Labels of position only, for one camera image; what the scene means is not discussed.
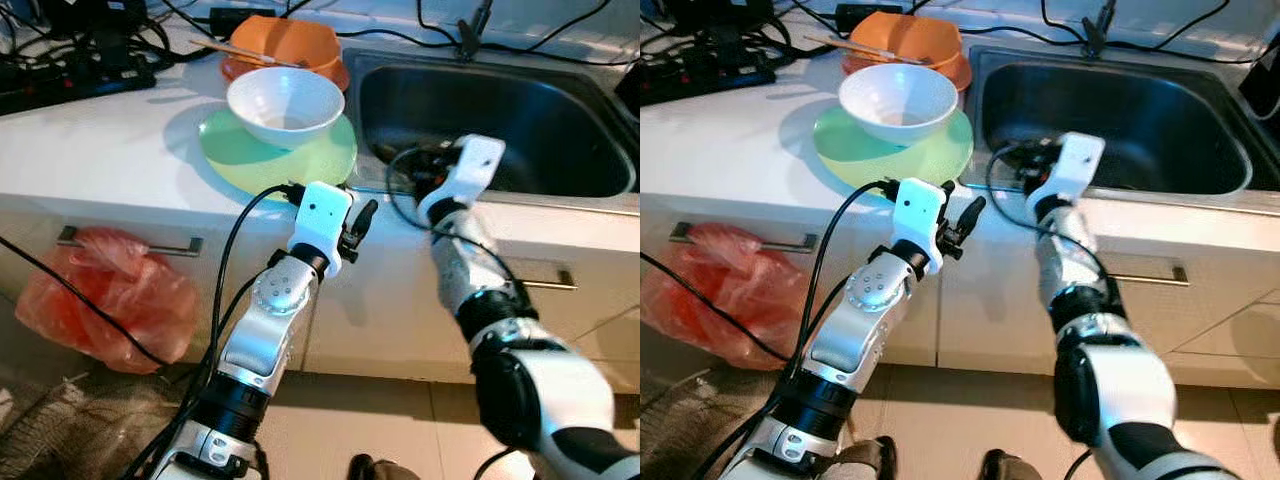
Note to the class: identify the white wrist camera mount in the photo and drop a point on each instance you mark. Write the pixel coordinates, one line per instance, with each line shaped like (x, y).
(320, 215)
(1078, 160)
(475, 165)
(920, 215)

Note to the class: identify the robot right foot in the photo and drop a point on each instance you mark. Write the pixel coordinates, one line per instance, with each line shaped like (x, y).
(1015, 468)
(380, 470)

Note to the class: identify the grey metal faucet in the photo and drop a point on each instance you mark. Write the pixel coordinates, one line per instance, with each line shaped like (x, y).
(1100, 28)
(475, 30)

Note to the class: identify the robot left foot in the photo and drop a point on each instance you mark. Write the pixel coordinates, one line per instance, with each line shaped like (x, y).
(865, 460)

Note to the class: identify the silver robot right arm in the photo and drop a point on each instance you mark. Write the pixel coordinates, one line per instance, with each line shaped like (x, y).
(1130, 390)
(540, 390)

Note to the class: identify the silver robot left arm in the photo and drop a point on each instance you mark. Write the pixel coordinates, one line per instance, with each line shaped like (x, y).
(860, 330)
(265, 320)

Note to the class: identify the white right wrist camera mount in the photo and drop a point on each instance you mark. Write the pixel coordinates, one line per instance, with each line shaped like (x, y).
(475, 165)
(1078, 160)

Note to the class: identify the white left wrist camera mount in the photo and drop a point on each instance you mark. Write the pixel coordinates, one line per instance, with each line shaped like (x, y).
(320, 215)
(920, 215)

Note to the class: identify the black power strip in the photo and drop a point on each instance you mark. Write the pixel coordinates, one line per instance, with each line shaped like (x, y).
(70, 88)
(700, 78)

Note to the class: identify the black box device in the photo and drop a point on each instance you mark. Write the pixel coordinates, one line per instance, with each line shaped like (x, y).
(715, 25)
(105, 30)

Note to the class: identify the black power adapter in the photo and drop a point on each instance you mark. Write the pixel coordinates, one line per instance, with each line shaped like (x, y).
(240, 20)
(870, 15)

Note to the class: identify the orange bowl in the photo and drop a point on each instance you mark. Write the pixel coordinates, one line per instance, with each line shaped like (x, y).
(290, 40)
(910, 35)

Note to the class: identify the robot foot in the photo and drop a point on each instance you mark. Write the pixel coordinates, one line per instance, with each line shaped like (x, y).
(1015, 468)
(380, 470)
(865, 460)

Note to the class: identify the stainless steel sink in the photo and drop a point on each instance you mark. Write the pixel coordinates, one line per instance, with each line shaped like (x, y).
(1130, 120)
(520, 120)

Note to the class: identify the light green plate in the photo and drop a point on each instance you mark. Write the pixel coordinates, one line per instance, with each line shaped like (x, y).
(945, 155)
(330, 160)

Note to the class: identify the red plastic bag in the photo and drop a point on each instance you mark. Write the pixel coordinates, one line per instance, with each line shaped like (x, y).
(720, 295)
(110, 300)

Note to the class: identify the white bowl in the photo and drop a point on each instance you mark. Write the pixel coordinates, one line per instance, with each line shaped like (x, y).
(895, 95)
(285, 100)

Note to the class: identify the white kitchen cabinet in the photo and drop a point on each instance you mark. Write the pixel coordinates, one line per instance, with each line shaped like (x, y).
(1000, 300)
(390, 300)

